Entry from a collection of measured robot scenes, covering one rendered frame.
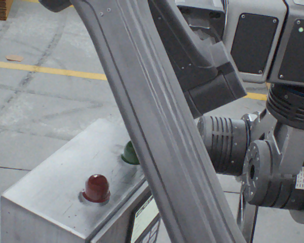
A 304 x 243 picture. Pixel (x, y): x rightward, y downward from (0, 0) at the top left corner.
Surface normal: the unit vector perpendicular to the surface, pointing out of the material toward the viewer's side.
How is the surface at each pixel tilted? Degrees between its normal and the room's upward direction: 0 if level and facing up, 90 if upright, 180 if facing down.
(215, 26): 90
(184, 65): 111
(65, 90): 0
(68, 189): 0
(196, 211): 60
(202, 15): 90
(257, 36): 90
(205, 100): 90
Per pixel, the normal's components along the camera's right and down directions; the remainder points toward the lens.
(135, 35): -0.28, -0.04
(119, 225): 0.87, 0.36
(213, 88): -0.14, 0.27
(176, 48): 0.21, 0.81
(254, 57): 0.01, 0.54
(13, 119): 0.15, -0.84
